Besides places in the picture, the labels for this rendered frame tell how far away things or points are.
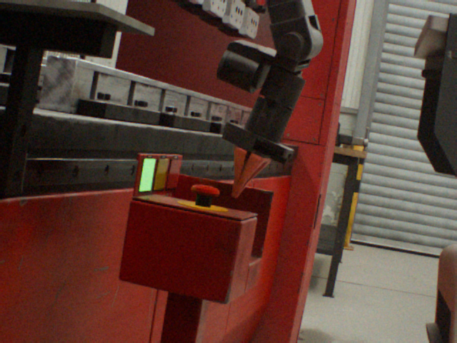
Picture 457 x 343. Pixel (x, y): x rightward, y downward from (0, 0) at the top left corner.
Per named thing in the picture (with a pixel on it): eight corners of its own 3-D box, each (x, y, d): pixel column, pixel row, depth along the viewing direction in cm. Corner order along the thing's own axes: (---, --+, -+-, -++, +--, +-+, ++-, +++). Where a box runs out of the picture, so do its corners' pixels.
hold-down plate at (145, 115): (103, 118, 143) (106, 101, 143) (75, 114, 145) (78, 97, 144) (158, 126, 173) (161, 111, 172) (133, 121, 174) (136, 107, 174)
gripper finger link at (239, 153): (225, 189, 133) (250, 133, 132) (266, 209, 132) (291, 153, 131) (214, 191, 126) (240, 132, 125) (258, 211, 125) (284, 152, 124)
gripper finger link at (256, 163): (211, 183, 134) (235, 127, 133) (253, 202, 132) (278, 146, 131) (200, 184, 127) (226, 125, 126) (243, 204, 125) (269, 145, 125)
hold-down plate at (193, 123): (173, 128, 182) (176, 113, 182) (149, 123, 183) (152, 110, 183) (209, 133, 211) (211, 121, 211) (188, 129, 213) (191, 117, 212)
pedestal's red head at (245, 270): (227, 305, 114) (250, 174, 113) (117, 280, 118) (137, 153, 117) (257, 285, 133) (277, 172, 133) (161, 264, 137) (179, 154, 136)
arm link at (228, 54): (305, 37, 120) (320, 34, 128) (234, 8, 122) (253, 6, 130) (277, 113, 124) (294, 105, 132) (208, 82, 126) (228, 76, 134)
